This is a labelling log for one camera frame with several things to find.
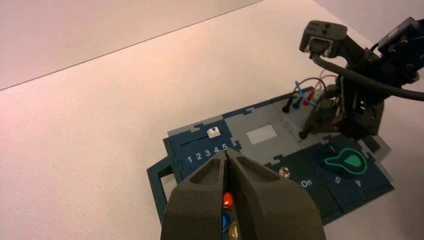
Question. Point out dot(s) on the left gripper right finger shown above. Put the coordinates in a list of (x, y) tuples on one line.
[(275, 208)]

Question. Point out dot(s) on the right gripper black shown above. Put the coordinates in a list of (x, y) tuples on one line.
[(364, 112)]

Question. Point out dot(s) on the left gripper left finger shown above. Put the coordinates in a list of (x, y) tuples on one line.
[(195, 208)]

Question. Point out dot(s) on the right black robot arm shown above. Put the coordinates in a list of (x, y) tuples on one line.
[(404, 39)]

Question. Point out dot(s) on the blue push button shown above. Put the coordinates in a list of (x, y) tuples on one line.
[(225, 222)]

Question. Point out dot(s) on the red push button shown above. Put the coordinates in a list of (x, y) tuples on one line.
[(227, 200)]

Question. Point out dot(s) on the yellow push button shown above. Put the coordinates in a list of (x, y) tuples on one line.
[(233, 231)]

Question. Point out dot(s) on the teal rotary knob green pointer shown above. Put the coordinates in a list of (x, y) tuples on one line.
[(344, 163)]

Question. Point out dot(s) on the white display window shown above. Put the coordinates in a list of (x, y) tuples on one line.
[(261, 134)]

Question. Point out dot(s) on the white slider knob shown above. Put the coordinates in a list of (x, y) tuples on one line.
[(213, 132)]

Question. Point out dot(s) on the blue grey task box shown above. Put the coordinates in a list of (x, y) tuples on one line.
[(238, 127)]

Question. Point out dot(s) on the metal toggle switch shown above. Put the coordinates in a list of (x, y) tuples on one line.
[(284, 172)]

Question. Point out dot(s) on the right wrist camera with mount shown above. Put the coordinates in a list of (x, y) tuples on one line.
[(323, 33)]

